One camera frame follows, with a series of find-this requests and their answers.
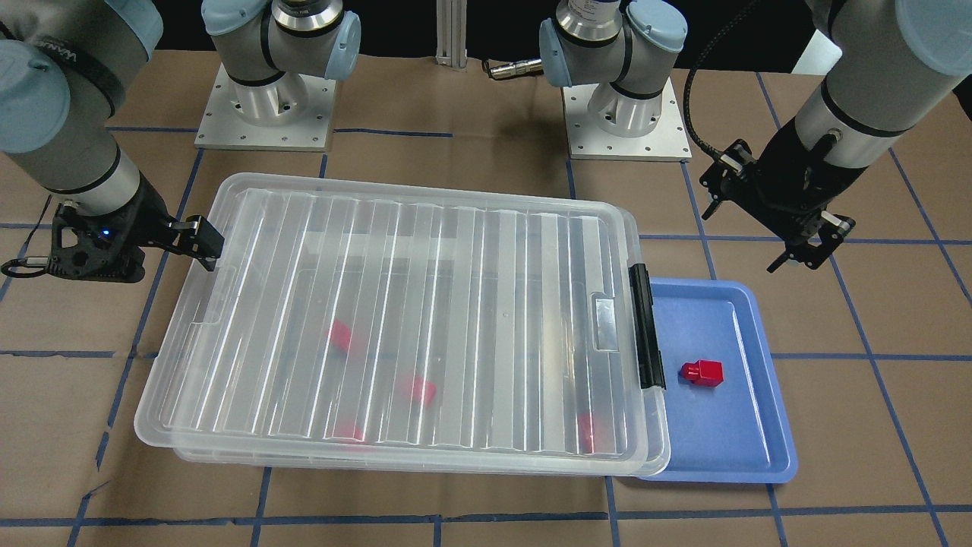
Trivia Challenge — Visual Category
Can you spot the clear plastic box lid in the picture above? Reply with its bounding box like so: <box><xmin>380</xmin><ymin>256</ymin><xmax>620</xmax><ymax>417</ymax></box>
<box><xmin>134</xmin><ymin>172</ymin><xmax>652</xmax><ymax>463</ymax></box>

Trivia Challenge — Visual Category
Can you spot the red block in box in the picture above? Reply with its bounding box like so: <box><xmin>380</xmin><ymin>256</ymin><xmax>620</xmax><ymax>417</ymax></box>
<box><xmin>330</xmin><ymin>422</ymin><xmax>367</xmax><ymax>444</ymax></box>
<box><xmin>399</xmin><ymin>376</ymin><xmax>438</xmax><ymax>408</ymax></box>
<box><xmin>327</xmin><ymin>319</ymin><xmax>360</xmax><ymax>356</ymax></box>
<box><xmin>576</xmin><ymin>412</ymin><xmax>598</xmax><ymax>454</ymax></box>

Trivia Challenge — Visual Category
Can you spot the clear plastic storage box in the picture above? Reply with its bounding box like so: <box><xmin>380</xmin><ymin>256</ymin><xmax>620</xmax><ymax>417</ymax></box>
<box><xmin>171</xmin><ymin>199</ymin><xmax>672</xmax><ymax>478</ymax></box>

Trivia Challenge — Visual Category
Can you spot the aluminium frame post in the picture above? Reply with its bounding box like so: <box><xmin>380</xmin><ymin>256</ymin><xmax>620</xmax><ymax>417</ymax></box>
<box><xmin>434</xmin><ymin>0</ymin><xmax>469</xmax><ymax>71</ymax></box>

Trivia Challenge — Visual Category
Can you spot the red block from tray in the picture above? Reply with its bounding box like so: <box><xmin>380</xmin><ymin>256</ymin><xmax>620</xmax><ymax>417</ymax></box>
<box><xmin>678</xmin><ymin>359</ymin><xmax>724</xmax><ymax>388</ymax></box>

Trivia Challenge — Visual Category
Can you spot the silver cable connector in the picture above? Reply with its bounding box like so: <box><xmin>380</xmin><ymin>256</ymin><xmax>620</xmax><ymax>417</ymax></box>
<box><xmin>481</xmin><ymin>58</ymin><xmax>544</xmax><ymax>82</ymax></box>

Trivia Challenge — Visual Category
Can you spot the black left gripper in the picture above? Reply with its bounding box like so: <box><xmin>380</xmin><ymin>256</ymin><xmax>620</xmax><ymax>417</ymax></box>
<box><xmin>700</xmin><ymin>121</ymin><xmax>857</xmax><ymax>273</ymax></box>

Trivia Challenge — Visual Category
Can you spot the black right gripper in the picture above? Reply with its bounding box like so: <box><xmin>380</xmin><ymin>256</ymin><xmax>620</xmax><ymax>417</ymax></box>
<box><xmin>49</xmin><ymin>186</ymin><xmax>225</xmax><ymax>283</ymax></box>

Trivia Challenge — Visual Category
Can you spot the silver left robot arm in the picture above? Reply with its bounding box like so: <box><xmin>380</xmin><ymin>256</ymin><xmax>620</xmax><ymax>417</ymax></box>
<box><xmin>538</xmin><ymin>1</ymin><xmax>971</xmax><ymax>272</ymax></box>

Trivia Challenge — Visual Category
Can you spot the black box latch handle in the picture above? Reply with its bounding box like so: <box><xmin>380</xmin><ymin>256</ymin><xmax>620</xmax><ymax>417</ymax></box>
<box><xmin>629</xmin><ymin>263</ymin><xmax>667</xmax><ymax>389</ymax></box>

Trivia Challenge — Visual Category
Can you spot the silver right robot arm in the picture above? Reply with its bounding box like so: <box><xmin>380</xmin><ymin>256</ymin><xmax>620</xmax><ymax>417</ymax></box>
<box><xmin>1</xmin><ymin>1</ymin><xmax>362</xmax><ymax>283</ymax></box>

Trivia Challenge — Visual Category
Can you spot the blue plastic tray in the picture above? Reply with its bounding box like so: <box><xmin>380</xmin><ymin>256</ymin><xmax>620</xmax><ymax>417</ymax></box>
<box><xmin>647</xmin><ymin>278</ymin><xmax>798</xmax><ymax>484</ymax></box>

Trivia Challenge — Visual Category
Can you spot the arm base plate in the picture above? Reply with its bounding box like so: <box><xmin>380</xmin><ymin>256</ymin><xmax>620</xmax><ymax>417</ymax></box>
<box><xmin>562</xmin><ymin>79</ymin><xmax>692</xmax><ymax>163</ymax></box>
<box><xmin>194</xmin><ymin>67</ymin><xmax>339</xmax><ymax>153</ymax></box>

